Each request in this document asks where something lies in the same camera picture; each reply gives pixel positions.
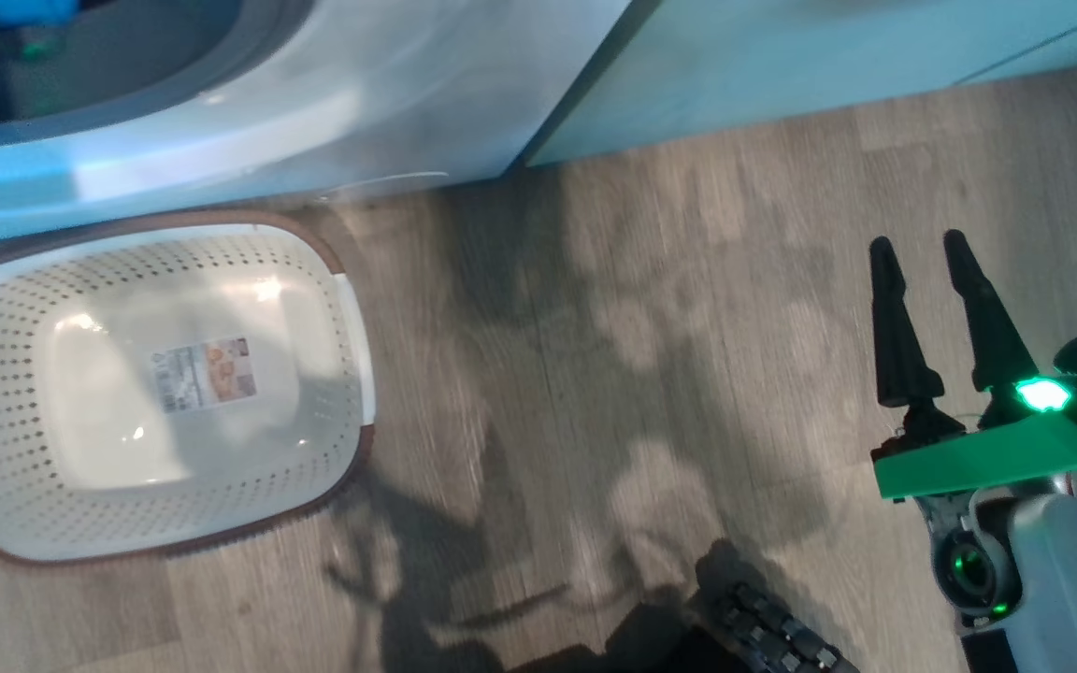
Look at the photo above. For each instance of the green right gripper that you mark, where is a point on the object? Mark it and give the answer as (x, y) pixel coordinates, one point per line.
(987, 458)

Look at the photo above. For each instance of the cream garment with blue patch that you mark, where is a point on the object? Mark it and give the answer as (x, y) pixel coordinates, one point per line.
(6, 14)

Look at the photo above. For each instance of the wide pale green cabinet door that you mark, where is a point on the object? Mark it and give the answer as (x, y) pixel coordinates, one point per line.
(782, 65)

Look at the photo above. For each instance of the white front-load washing machine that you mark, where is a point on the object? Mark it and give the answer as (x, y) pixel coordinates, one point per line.
(361, 93)

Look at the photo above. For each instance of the grey rubber door gasket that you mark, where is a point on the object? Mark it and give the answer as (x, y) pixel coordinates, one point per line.
(174, 56)

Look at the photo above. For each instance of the printed basket label sticker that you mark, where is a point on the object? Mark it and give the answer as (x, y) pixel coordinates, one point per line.
(202, 374)

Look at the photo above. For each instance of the white perforated brown-rimmed laundry basket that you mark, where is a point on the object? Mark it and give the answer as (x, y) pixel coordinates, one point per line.
(34, 308)

